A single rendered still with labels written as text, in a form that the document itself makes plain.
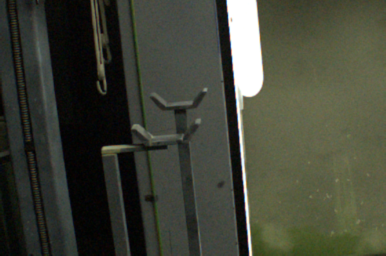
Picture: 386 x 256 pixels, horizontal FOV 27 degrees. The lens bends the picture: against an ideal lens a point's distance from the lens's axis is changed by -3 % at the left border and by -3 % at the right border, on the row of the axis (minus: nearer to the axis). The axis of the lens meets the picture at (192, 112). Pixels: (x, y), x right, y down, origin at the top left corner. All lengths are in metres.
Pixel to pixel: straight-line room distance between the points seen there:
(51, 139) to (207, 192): 0.57
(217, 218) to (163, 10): 0.40
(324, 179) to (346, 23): 0.65
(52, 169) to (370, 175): 2.16
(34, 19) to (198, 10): 0.53
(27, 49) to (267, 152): 2.16
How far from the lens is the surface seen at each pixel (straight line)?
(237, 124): 1.54
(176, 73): 1.52
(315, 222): 3.05
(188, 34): 1.51
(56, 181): 1.07
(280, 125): 3.15
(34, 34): 1.03
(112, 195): 0.98
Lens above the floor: 1.32
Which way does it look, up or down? 12 degrees down
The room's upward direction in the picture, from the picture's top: 6 degrees counter-clockwise
